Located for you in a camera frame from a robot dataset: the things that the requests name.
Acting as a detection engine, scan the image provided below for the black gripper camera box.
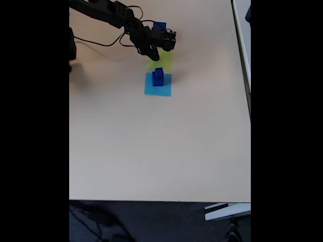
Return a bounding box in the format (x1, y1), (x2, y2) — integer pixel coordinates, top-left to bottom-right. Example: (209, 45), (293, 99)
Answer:
(150, 27), (177, 52)

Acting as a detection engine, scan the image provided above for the green paper square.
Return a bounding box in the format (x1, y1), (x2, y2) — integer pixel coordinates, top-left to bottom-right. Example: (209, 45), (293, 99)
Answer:
(146, 49), (174, 71)

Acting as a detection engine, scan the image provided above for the white neighbouring table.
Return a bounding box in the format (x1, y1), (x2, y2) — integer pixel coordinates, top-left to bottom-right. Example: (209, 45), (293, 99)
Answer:
(231, 0), (251, 119)

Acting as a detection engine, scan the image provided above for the white table foot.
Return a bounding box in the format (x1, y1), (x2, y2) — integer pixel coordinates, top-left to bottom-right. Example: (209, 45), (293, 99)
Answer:
(204, 203), (251, 222)

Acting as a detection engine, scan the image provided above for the black floor cable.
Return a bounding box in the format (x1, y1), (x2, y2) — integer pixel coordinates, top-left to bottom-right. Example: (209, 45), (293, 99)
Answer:
(69, 201), (132, 242)

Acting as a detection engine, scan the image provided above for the medium blue cube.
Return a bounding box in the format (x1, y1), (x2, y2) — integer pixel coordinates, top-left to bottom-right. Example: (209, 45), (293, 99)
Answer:
(152, 72), (165, 87)

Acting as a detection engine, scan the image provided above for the light blue paper square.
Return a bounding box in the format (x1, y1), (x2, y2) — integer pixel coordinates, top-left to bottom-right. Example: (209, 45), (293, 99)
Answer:
(143, 72), (172, 97)

